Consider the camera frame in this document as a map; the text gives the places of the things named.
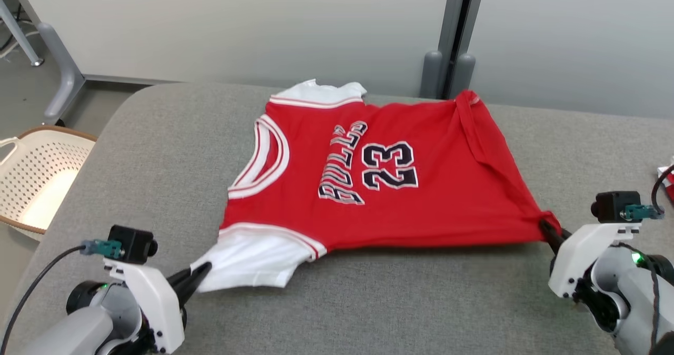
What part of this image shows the red garment with white trim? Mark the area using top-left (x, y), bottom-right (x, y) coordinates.
top-left (657, 157), bottom-right (674, 204)

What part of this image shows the red Bulls 23 jersey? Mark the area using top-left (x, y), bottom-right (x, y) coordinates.
top-left (190, 79), bottom-right (561, 293)

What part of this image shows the thin grey desk leg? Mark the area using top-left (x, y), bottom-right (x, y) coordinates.
top-left (0, 0), bottom-right (44, 67)

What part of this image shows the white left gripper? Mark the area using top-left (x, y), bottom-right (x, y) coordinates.
top-left (103, 258), bottom-right (212, 355)

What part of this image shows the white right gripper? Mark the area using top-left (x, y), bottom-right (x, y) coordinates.
top-left (538, 219), bottom-right (641, 299)

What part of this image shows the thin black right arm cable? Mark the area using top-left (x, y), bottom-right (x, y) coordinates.
top-left (616, 242), bottom-right (662, 353)

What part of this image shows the thick grey desk leg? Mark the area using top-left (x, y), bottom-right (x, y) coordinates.
top-left (36, 22), bottom-right (86, 125)

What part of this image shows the grey fabric sofa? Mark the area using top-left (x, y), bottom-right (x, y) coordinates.
top-left (0, 81), bottom-right (674, 355)

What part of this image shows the camera cable teal plug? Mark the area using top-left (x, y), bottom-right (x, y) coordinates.
top-left (0, 239), bottom-right (124, 341)
top-left (620, 163), bottom-right (674, 222)

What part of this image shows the left camera cable teal plug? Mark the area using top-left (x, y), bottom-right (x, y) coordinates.
top-left (0, 239), bottom-right (124, 341)

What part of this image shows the grey partition frame post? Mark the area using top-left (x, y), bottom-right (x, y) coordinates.
top-left (437, 0), bottom-right (488, 100)

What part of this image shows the rounded grey partition foot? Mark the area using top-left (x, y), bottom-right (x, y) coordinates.
top-left (420, 50), bottom-right (444, 99)
top-left (448, 53), bottom-right (477, 99)

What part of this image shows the cream perforated laundry basket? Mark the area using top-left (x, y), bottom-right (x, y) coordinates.
top-left (0, 125), bottom-right (97, 242)

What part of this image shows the right camera cable teal plug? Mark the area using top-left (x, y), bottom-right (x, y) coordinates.
top-left (620, 163), bottom-right (674, 222)

